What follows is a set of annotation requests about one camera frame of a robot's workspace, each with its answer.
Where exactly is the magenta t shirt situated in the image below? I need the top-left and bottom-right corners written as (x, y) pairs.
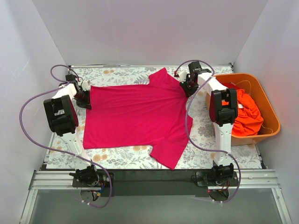
top-left (83, 68), bottom-right (193, 169)

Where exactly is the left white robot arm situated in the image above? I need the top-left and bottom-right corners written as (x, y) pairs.
top-left (43, 74), bottom-right (100, 187)

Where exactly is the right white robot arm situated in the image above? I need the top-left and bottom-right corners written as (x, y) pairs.
top-left (175, 60), bottom-right (238, 186)

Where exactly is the orange plastic basket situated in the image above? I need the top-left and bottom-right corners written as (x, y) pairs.
top-left (216, 73), bottom-right (280, 146)

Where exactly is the orange t shirt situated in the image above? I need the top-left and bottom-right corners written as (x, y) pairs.
top-left (223, 83), bottom-right (263, 137)

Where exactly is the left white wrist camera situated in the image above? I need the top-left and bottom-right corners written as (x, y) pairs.
top-left (79, 80), bottom-right (91, 91)

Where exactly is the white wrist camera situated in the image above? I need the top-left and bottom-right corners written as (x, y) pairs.
top-left (79, 80), bottom-right (91, 91)
top-left (174, 70), bottom-right (188, 82)

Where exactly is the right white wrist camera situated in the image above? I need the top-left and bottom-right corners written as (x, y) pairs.
top-left (174, 70), bottom-right (188, 82)

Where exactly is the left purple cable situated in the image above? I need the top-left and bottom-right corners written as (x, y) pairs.
top-left (19, 64), bottom-right (114, 208)

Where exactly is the purple cable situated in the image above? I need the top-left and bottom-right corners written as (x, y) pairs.
top-left (174, 59), bottom-right (242, 204)
top-left (19, 64), bottom-right (114, 208)

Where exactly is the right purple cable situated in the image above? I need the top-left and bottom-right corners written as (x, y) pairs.
top-left (174, 59), bottom-right (242, 204)

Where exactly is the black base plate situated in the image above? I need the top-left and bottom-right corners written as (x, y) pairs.
top-left (72, 169), bottom-right (239, 197)

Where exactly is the aluminium frame rail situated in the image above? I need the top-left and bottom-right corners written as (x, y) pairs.
top-left (21, 169), bottom-right (292, 224)

